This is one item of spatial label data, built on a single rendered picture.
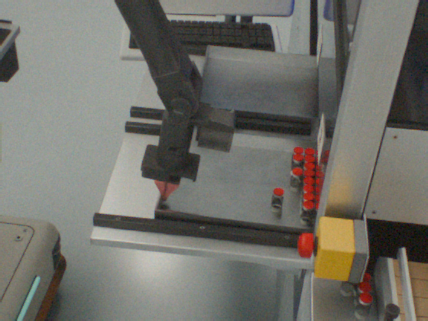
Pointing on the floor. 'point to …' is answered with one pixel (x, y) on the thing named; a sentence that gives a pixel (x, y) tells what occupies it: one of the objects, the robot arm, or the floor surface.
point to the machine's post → (362, 113)
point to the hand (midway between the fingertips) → (164, 196)
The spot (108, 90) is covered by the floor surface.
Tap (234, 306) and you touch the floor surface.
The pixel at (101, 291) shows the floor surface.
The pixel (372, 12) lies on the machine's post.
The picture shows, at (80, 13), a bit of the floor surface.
